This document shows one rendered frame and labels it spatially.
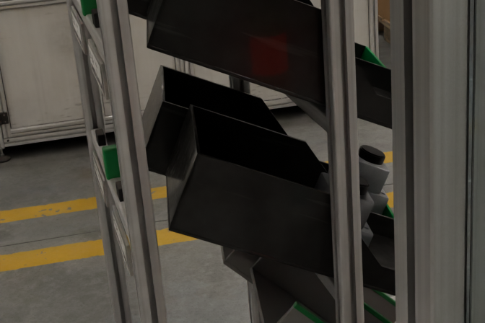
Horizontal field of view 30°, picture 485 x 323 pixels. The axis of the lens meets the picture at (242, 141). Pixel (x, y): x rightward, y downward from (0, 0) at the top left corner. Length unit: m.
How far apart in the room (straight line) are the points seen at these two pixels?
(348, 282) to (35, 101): 3.93
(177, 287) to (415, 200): 3.03
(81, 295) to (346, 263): 2.63
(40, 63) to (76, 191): 0.73
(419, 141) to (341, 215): 0.46
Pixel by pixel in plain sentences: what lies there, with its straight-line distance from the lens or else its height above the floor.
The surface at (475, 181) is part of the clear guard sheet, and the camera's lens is 0.29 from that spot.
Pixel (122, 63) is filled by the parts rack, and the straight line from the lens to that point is 0.66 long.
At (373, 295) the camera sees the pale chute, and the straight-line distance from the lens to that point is 1.16.
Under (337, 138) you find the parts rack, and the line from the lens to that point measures 0.72.
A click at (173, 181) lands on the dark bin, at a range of 0.82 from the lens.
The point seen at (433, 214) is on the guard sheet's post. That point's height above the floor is 1.52.
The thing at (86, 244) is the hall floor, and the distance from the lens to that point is 3.72.
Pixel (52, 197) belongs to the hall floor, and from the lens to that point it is 4.21.
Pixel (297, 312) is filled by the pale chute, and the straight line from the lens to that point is 0.83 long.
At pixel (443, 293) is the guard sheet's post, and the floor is 1.49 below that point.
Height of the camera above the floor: 1.65
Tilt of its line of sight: 21 degrees down
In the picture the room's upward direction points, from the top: 5 degrees counter-clockwise
